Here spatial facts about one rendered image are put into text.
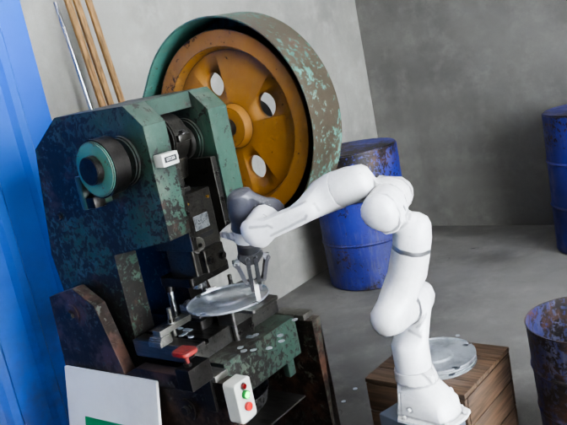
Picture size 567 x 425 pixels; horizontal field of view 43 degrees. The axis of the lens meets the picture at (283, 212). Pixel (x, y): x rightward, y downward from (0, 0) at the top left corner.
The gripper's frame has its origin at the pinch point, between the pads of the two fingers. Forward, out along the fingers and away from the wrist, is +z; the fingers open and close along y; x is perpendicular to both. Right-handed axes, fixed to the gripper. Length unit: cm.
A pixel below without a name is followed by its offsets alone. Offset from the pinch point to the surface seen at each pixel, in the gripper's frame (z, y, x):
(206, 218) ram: -18.7, -10.9, 21.5
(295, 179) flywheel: -21.0, 23.5, 30.8
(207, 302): 7.4, -16.7, 9.8
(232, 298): 5.3, -8.3, 5.6
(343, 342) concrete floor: 118, 49, 93
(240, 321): 12.0, -7.2, 0.9
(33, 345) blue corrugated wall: 62, -98, 81
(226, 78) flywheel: -51, 8, 63
